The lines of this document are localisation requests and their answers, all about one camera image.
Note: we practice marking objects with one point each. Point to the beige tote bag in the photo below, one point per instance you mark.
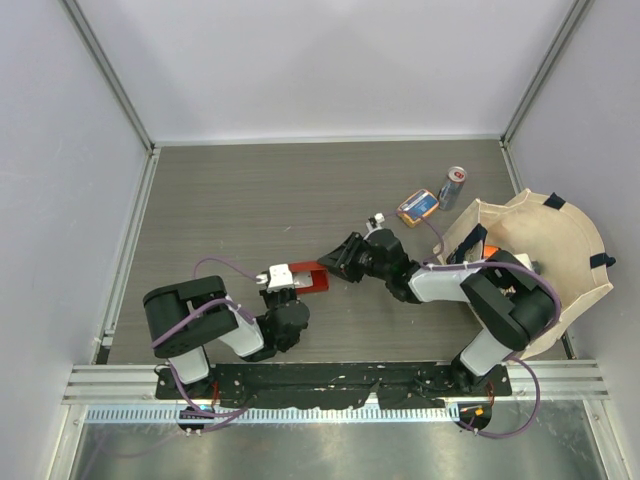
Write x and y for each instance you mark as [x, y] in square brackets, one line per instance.
[554, 233]

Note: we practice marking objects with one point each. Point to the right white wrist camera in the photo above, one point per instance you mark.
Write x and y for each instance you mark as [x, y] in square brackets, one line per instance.
[374, 223]

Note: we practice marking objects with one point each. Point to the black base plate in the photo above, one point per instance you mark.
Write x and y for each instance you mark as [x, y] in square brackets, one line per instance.
[339, 386]

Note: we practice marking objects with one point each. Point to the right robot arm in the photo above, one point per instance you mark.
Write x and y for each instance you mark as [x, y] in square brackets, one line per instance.
[514, 304]

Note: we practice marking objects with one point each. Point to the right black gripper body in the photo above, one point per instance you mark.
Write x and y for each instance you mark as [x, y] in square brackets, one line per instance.
[362, 263]

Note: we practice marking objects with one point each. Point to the orange blue snack pack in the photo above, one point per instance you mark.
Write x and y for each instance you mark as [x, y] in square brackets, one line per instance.
[417, 208]

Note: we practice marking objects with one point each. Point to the orange capped bottle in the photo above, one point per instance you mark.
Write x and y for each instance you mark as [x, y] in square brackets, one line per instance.
[489, 250]

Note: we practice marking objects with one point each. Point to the white cosmetic box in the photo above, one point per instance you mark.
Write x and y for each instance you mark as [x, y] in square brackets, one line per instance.
[526, 261]

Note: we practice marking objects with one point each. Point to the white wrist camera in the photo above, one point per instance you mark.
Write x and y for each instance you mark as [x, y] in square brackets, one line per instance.
[374, 223]
[276, 278]

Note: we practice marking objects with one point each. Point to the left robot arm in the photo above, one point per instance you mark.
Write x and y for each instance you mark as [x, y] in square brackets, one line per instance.
[183, 318]

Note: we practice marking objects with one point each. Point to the red paper box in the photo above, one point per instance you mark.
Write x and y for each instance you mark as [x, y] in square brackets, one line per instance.
[309, 277]

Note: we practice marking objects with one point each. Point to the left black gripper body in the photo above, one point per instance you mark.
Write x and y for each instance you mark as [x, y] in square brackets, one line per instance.
[275, 300]

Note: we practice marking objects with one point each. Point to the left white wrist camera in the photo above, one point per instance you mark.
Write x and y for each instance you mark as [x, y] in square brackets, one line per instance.
[276, 278]

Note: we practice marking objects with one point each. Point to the white slotted cable duct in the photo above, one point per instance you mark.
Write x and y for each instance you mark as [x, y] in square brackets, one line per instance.
[168, 413]

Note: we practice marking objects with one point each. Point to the silver drink can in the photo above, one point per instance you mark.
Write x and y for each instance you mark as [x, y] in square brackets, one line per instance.
[452, 187]

